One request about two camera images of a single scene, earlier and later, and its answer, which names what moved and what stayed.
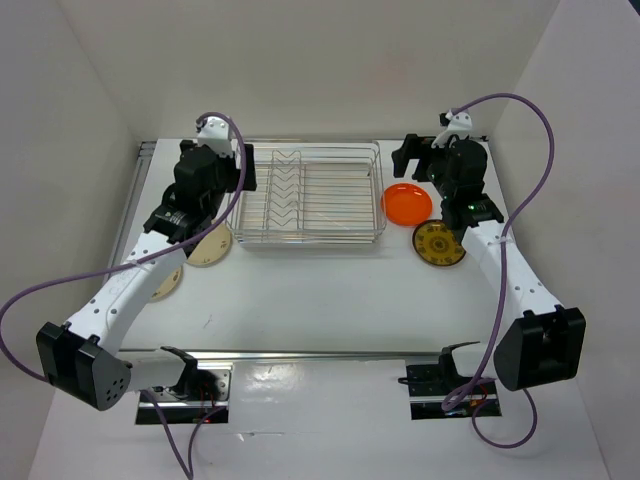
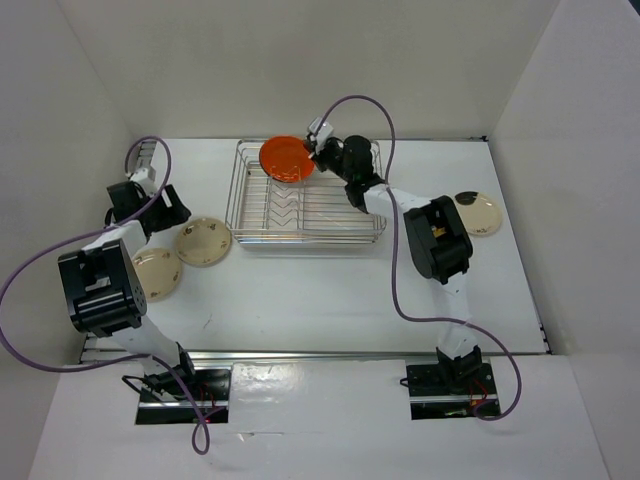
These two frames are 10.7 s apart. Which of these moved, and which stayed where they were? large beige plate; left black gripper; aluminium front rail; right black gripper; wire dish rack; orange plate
Moved: orange plate; left black gripper; right black gripper
Stayed: wire dish rack; large beige plate; aluminium front rail
